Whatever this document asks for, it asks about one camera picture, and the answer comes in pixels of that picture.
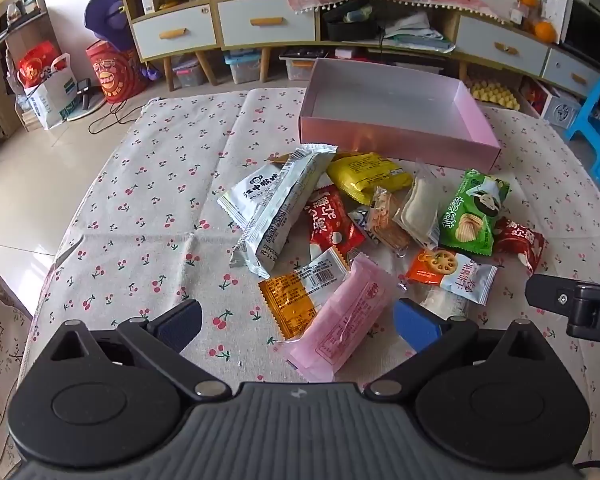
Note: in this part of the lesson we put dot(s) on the clear plastic packet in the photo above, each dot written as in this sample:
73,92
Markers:
442,302

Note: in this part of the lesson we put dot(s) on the pile of papers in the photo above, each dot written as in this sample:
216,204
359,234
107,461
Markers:
415,27

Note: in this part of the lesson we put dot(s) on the green chip packet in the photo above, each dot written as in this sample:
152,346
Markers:
472,210

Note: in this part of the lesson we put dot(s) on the orange white barcode packet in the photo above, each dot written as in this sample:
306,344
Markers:
295,300

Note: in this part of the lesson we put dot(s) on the red round printed bag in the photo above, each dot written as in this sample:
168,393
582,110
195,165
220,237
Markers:
112,72

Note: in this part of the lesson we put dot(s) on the blue lid storage bin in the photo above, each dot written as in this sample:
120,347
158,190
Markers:
242,65

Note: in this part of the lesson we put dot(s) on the clear cracker packet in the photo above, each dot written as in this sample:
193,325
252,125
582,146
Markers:
385,220

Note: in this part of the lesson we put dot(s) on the white cabinet drawer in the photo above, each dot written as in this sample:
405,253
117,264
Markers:
572,67
172,45
502,37
266,32

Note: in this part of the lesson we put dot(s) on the orange white biscuit packet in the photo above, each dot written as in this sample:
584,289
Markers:
455,272

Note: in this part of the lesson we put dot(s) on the yellow snack packet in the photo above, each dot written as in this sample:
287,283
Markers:
365,172

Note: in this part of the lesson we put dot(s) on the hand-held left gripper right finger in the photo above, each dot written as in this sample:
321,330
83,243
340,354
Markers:
417,327

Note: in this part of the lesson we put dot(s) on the gold snack packet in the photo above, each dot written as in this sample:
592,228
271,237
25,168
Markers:
279,158

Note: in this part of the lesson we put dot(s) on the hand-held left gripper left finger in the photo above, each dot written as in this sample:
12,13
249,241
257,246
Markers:
180,322

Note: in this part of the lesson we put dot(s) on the red gift bag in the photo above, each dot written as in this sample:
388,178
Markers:
35,65

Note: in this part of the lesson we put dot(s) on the small blue white packet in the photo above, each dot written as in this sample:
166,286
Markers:
360,220

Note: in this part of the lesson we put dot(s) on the beige floral cloth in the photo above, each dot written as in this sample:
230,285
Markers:
0,340

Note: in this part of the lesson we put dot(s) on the red snack packet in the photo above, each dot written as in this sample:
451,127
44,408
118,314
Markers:
522,245
330,220

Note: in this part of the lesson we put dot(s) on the white shopping bag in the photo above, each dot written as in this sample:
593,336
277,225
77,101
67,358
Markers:
50,100

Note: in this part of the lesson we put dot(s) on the white bun packet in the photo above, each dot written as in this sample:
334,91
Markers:
417,205

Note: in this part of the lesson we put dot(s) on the silver white snack packet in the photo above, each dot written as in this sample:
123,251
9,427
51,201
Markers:
260,192
275,232

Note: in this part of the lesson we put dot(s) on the small black device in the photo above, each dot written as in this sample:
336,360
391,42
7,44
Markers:
84,92

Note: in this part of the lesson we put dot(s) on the long wooden cabinet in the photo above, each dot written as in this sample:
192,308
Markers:
267,65

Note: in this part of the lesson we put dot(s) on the white printed box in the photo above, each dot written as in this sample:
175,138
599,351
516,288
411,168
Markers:
560,107

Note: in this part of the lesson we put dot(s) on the pink snack packet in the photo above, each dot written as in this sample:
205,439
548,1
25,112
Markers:
345,320

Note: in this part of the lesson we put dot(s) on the cherry print tablecloth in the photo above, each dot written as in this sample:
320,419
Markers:
155,200

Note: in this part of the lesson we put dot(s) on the yellow egg tray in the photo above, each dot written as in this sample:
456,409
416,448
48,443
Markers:
495,94

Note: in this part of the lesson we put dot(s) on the purple hat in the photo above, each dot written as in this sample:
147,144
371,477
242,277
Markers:
102,15

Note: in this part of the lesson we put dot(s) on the pink cardboard box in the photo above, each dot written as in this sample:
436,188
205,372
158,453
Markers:
395,95

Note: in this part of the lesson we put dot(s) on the clear plastic storage bin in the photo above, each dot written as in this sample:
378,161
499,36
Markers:
190,72
297,65

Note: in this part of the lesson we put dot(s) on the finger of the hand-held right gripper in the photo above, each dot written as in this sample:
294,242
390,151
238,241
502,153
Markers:
547,292

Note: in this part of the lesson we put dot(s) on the black storage box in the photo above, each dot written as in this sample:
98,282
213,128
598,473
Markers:
352,30

